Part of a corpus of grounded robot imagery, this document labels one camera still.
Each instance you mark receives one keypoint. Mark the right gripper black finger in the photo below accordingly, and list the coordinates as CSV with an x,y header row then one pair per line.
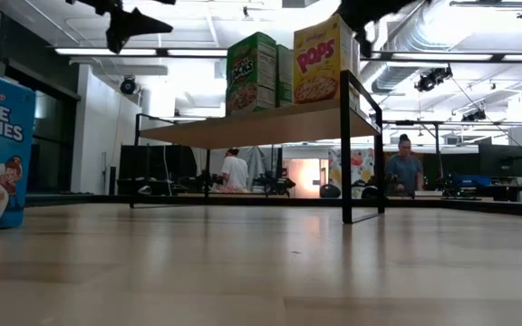
x,y
366,43

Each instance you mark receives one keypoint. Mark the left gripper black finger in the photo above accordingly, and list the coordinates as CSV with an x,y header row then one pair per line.
x,y
127,27
100,4

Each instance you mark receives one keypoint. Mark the yellow Corn Pops cereal box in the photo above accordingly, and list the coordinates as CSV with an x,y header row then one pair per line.
x,y
317,59

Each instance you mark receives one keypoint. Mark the green Apple Jacks cereal box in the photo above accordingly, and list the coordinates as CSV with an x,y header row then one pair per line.
x,y
284,77
249,74

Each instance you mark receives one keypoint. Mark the black background robot arm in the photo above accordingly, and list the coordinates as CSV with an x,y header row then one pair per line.
x,y
273,183
209,181

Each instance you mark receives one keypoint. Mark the black round ceiling spotlight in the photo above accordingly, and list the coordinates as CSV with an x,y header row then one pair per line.
x,y
128,86

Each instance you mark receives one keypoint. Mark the black stage light cluster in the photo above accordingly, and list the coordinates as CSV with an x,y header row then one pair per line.
x,y
474,116
433,78

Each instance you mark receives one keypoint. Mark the black ceiling fixture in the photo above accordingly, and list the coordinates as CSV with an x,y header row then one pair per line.
x,y
490,3

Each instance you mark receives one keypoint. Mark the colourful patterned cloth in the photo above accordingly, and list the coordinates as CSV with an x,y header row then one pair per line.
x,y
360,169

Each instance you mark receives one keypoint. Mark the person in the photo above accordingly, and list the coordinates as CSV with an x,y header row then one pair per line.
x,y
404,169
235,172

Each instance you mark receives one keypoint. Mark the black partition screen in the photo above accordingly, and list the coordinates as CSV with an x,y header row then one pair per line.
x,y
157,165

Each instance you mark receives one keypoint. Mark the black round bag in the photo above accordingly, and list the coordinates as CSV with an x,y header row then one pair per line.
x,y
330,191

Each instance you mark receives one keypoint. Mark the blue storage box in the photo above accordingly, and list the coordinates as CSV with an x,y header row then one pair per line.
x,y
471,180

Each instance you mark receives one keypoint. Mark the black computer monitor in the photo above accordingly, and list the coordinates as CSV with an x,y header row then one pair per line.
x,y
501,160

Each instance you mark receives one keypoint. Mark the silver ventilation duct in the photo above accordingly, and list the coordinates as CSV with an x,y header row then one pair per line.
x,y
401,63

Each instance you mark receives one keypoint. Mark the wooden shelf with black frame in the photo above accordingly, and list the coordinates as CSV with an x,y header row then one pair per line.
x,y
261,129

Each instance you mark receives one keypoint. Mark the black table edge rail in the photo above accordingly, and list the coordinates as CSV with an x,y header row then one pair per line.
x,y
492,207

